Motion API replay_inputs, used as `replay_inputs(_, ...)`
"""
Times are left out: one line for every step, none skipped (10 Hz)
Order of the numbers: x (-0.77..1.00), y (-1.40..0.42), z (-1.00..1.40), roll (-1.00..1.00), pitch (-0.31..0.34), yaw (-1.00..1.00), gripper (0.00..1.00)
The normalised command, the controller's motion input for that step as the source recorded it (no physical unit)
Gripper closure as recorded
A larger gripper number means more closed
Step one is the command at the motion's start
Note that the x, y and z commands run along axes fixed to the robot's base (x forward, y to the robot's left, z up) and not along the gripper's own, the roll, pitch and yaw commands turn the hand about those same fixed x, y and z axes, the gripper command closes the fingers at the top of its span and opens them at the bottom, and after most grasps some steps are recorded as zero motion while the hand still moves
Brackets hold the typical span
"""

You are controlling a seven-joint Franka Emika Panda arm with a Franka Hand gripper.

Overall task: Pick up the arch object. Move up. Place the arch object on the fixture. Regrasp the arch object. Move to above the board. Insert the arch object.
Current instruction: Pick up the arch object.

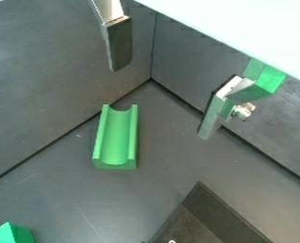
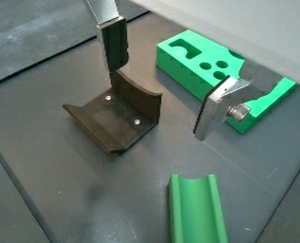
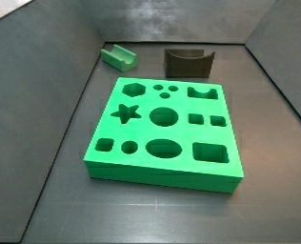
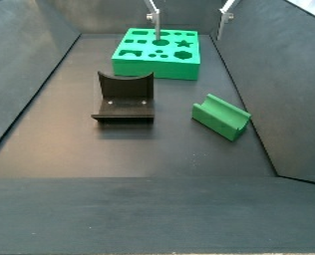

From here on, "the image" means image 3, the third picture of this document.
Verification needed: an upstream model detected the green shape sorter board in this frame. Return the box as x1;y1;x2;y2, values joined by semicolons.
83;77;243;193

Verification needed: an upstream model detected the black curved fixture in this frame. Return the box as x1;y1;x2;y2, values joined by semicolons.
165;49;215;78

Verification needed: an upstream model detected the green arch block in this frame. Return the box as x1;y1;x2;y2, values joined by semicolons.
101;45;138;71

